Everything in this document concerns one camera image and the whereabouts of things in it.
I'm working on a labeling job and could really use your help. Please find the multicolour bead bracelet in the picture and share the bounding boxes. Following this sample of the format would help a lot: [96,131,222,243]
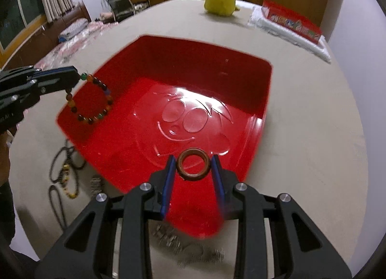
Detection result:
[65,72,114,126]

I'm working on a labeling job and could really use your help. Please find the silver metal wristwatch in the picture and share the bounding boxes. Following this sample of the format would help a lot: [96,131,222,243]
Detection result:
[90,175,103,197]

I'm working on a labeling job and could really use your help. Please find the black bead necklace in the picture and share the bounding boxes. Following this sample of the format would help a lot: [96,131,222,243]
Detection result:
[48,138,88,199]

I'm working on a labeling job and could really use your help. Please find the silver ball chain necklace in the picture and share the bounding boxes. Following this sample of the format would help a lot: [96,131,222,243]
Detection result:
[152,222,226,267]

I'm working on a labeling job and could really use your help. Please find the brown wooden ring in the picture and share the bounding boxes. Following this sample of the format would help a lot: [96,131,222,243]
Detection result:
[176,147,211,181]

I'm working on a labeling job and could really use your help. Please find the person left hand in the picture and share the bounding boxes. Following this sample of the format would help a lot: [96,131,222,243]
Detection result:
[0,131,14,186]

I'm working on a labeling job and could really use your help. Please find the pink floral quilt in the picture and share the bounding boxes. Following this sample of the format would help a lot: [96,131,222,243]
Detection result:
[34,21,118,70]

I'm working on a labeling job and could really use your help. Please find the dark wooden headboard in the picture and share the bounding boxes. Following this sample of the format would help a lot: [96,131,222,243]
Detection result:
[1,1,91,70]

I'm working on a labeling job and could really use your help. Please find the folded grey clothes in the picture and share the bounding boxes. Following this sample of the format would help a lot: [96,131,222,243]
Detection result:
[58,18,89,43]

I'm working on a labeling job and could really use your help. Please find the window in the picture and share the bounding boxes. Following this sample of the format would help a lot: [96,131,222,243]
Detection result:
[1,0,44,49]

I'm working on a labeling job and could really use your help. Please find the black metal chair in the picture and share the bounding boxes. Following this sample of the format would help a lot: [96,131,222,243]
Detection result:
[106,0,135,23]

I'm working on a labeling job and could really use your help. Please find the red open tin box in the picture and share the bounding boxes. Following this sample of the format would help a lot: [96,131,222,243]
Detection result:
[55,34,273,239]

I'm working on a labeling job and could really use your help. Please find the white folded towel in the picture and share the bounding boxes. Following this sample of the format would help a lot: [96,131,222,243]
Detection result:
[248,5,332,63]

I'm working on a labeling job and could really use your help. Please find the red tin box lid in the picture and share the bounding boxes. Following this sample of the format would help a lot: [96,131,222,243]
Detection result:
[262,0,322,44]

